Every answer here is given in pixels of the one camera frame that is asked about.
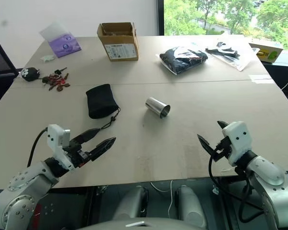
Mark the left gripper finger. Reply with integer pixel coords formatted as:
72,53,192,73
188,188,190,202
88,137,117,161
70,128,102,147

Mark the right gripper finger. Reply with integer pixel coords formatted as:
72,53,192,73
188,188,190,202
197,134,217,157
217,120,230,131

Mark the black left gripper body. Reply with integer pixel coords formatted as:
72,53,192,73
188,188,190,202
61,140,91,169

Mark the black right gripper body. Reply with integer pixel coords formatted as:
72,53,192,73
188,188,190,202
212,136,232,162

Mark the black white item in bag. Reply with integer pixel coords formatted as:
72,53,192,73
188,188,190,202
204,41,252,72

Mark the black garment in plastic bag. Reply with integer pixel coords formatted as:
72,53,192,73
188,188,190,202
155,46,209,76

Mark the clear tape strip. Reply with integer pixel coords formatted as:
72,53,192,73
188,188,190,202
248,74,276,84

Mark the silver left robot thigh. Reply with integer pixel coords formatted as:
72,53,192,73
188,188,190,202
111,186,149,223

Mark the silver robot thigh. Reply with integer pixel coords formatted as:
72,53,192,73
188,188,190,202
174,185,207,229
111,186,149,223

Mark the stainless steel cup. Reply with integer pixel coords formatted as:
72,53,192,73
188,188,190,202
144,96,171,119

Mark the bunch of keys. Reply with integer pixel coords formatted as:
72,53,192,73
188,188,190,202
41,67,71,92

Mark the silver right robot thigh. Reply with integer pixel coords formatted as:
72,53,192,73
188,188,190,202
174,185,207,229

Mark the dark side desk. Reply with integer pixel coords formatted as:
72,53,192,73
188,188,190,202
261,51,288,109

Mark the dark robot torso edge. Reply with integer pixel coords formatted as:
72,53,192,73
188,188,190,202
76,216,208,230

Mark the small white green wrapper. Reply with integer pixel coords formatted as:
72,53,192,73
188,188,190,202
40,54,56,63

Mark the yellow green printed carton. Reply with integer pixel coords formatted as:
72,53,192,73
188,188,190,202
248,39,285,64

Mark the purple and white packet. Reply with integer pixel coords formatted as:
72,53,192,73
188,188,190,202
39,21,83,58

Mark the open brown cardboard box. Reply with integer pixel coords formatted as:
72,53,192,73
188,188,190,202
96,22,140,62

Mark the black office chair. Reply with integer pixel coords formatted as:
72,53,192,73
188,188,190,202
0,34,20,114

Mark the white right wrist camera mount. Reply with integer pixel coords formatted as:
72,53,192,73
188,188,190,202
221,121,252,167

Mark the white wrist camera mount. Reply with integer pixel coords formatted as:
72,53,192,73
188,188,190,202
221,121,252,167
47,124,75,171

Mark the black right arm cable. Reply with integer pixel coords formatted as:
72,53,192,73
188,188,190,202
208,143,265,224

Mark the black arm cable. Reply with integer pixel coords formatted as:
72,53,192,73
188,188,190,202
26,127,49,168
208,143,265,224

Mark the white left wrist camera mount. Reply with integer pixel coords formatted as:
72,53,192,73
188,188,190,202
47,124,75,171

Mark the black drawstring pouch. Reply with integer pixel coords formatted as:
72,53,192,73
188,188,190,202
85,83,121,132

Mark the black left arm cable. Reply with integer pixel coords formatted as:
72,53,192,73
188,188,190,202
26,127,49,168

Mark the white cable under table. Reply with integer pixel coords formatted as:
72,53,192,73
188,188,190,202
150,180,174,219

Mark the black window frame post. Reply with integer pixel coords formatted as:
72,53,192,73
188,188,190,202
156,0,165,36

